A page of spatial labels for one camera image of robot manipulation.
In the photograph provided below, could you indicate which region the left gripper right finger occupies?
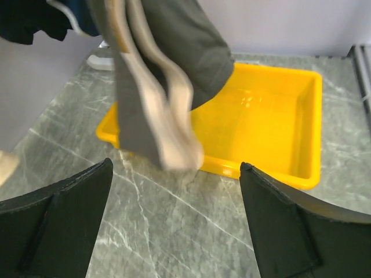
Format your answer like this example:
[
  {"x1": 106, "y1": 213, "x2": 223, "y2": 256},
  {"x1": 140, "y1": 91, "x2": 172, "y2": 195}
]
[{"x1": 239, "y1": 163, "x2": 370, "y2": 277}]

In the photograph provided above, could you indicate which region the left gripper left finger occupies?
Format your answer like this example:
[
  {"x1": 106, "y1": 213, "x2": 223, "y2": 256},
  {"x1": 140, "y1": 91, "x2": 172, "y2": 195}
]
[{"x1": 1, "y1": 158, "x2": 113, "y2": 277}]

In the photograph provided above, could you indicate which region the brown beige underwear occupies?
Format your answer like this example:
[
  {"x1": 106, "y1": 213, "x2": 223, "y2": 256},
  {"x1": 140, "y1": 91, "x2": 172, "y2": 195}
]
[{"x1": 88, "y1": 1, "x2": 234, "y2": 170}]

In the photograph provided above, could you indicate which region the beige underwear on hanger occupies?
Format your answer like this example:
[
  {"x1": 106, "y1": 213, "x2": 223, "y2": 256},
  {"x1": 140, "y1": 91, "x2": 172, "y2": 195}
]
[{"x1": 0, "y1": 150, "x2": 19, "y2": 186}]

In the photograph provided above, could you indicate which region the black beige-waistband underwear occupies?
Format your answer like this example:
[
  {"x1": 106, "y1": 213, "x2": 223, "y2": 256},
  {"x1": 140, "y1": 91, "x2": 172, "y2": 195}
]
[{"x1": 1, "y1": 0, "x2": 72, "y2": 45}]

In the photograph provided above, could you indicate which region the navy blue underwear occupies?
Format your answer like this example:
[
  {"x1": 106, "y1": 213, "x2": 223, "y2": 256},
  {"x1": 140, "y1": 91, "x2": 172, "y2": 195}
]
[{"x1": 46, "y1": 0, "x2": 100, "y2": 37}]

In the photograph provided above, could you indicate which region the yellow plastic tray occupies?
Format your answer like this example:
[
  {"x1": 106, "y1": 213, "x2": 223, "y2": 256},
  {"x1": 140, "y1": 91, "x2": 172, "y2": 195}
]
[{"x1": 96, "y1": 62, "x2": 323, "y2": 191}]

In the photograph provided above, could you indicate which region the aluminium mounting rail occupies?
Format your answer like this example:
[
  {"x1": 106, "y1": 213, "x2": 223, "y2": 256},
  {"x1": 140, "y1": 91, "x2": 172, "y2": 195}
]
[{"x1": 348, "y1": 45, "x2": 371, "y2": 129}]

